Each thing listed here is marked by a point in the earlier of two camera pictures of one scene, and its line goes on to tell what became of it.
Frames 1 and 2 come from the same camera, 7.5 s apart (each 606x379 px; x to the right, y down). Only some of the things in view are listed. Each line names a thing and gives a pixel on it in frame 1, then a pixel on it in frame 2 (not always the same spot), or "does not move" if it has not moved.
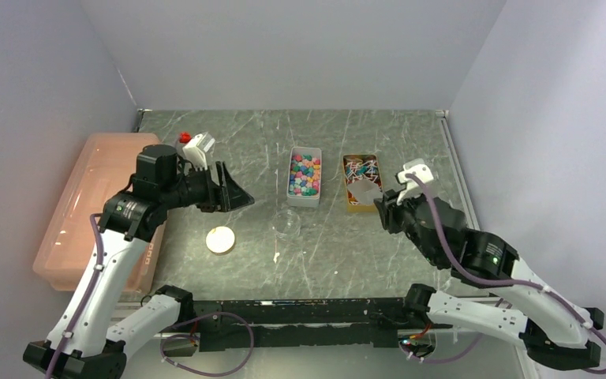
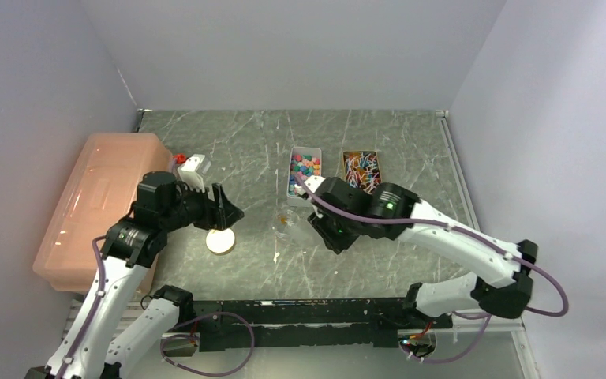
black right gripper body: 399,217 -> 338,233
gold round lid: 220,240 does not move
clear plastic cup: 286,224 does not move
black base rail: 254,324 does not move
